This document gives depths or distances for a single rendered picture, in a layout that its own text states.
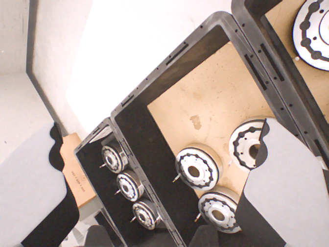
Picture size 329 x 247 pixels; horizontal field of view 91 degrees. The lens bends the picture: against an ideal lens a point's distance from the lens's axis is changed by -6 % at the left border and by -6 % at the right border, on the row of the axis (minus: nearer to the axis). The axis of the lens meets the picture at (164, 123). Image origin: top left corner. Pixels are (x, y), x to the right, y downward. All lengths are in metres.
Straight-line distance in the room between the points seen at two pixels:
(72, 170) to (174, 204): 2.56
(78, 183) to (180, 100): 2.60
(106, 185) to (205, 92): 0.48
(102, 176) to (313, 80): 0.62
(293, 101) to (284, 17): 0.14
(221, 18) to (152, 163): 0.31
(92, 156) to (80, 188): 2.21
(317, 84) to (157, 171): 0.33
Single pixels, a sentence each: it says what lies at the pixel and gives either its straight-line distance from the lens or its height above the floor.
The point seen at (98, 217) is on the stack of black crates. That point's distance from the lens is 2.06.
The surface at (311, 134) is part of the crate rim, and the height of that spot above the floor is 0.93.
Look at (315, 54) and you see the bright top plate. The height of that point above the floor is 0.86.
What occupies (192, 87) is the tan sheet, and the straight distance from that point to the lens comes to 0.36.
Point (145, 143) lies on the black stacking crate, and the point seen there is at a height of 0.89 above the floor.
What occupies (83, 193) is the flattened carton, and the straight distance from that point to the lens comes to 2.86.
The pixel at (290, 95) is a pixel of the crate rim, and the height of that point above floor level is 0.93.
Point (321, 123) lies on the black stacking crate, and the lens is 0.34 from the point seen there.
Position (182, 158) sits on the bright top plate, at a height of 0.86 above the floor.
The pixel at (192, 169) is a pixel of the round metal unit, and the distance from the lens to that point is 0.41.
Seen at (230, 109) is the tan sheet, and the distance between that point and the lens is 0.34.
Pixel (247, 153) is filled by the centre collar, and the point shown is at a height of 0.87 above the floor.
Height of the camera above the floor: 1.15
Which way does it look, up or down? 48 degrees down
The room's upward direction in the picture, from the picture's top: 118 degrees counter-clockwise
